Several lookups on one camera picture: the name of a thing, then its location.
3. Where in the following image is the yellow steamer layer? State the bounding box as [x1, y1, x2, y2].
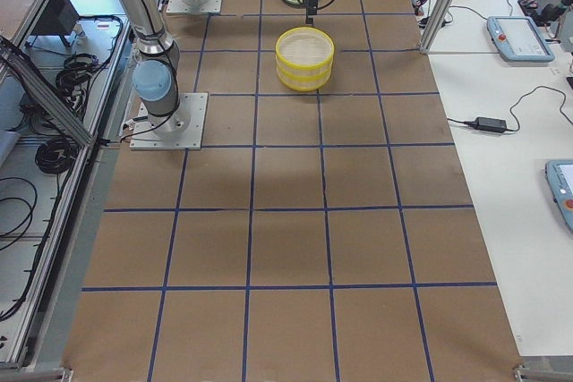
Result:
[277, 62, 332, 92]
[275, 27, 335, 70]

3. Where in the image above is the upper teach pendant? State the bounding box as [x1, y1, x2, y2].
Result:
[486, 16, 554, 63]

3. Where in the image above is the teach pendant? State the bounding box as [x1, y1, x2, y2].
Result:
[544, 159, 573, 231]
[486, 16, 554, 63]

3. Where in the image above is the black power adapter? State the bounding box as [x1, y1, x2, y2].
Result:
[463, 116, 509, 133]

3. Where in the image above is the black box under table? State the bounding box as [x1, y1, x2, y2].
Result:
[31, 0, 80, 37]

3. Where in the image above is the lower teach pendant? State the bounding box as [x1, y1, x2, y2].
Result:
[544, 159, 573, 231]

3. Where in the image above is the aluminium frame post right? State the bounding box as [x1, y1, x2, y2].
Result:
[419, 0, 453, 55]

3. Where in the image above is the black cable coil upper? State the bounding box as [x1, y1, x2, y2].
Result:
[55, 53, 99, 101]

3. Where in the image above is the black cable coil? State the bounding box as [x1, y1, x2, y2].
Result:
[35, 136, 73, 174]
[55, 53, 99, 101]

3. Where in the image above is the black cable coil lower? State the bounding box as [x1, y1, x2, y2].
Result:
[35, 136, 73, 174]

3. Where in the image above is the aluminium frame rail left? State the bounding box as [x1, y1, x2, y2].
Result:
[1, 36, 94, 146]

